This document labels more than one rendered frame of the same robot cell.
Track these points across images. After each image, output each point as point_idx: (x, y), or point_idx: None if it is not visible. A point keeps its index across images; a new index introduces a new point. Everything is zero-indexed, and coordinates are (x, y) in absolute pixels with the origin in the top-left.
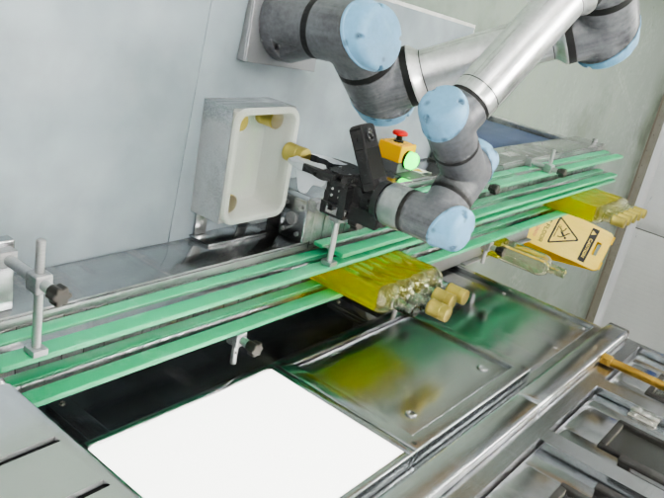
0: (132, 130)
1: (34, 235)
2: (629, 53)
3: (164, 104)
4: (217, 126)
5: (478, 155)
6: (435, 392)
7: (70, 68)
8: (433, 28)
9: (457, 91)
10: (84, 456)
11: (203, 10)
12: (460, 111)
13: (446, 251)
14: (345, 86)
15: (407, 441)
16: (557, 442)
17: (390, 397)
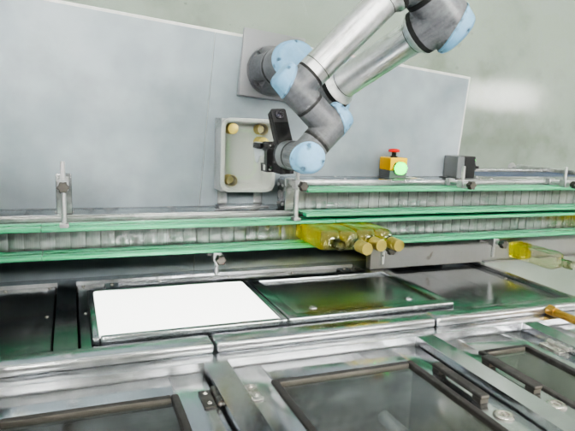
0: (165, 133)
1: (105, 187)
2: (464, 33)
3: (186, 120)
4: (218, 132)
5: (320, 107)
6: (348, 303)
7: (121, 97)
8: (419, 78)
9: (289, 62)
10: None
11: (206, 66)
12: (287, 72)
13: (438, 237)
14: None
15: (288, 314)
16: (431, 339)
17: (309, 300)
